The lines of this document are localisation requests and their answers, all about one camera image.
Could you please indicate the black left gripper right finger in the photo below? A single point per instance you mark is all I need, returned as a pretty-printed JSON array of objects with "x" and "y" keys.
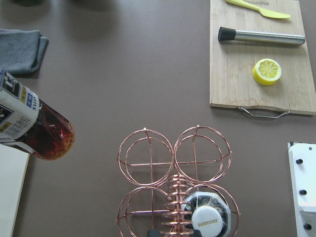
[{"x": 196, "y": 233}]

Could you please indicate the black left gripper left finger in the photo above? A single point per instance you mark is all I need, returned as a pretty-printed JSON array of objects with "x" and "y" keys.
[{"x": 153, "y": 233}]

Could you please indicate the copper wire bottle basket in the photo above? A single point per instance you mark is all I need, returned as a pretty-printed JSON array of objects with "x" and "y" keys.
[{"x": 163, "y": 175}]

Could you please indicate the suntory tea bottle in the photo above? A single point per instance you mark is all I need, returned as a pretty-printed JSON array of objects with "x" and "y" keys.
[
  {"x": 208, "y": 214},
  {"x": 29, "y": 124}
]

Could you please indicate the cream rabbit tray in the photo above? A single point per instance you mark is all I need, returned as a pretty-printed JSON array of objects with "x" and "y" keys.
[{"x": 13, "y": 166}]

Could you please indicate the bamboo cutting board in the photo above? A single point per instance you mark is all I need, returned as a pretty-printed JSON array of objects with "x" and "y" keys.
[{"x": 231, "y": 62}]

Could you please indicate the half lemon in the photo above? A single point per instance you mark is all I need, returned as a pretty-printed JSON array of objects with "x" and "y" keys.
[{"x": 266, "y": 72}]

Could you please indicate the steel muddler black tip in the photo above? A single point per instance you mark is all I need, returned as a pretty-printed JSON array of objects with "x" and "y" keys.
[{"x": 228, "y": 34}]

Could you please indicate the grey folded cloth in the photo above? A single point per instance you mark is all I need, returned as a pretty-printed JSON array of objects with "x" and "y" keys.
[{"x": 21, "y": 52}]

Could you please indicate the yellow plastic knife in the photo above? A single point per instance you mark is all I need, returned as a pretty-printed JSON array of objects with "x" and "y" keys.
[{"x": 264, "y": 12}]

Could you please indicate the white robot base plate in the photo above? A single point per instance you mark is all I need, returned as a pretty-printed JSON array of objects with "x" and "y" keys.
[{"x": 302, "y": 162}]

